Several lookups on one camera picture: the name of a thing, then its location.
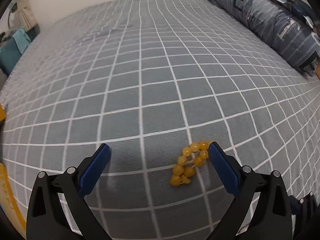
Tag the blue desk lamp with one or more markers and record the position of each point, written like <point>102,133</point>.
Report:
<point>12,10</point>

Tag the grey checked bed sheet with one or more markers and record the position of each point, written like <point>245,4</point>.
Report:
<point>148,77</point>

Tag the teal suitcase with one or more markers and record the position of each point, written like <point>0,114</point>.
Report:
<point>12,48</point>

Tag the beige left curtain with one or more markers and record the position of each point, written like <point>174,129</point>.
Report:
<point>27,19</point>

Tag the folded blue grey quilt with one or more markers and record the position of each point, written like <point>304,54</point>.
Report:
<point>290,27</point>

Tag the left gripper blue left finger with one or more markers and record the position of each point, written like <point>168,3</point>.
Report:
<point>46,218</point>

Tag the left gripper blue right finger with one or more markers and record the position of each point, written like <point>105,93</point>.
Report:
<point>272,216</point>

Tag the wooden headboard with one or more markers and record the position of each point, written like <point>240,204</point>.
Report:
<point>318,71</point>

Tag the blue yellow cardboard box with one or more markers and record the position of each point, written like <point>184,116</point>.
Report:
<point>11,216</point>

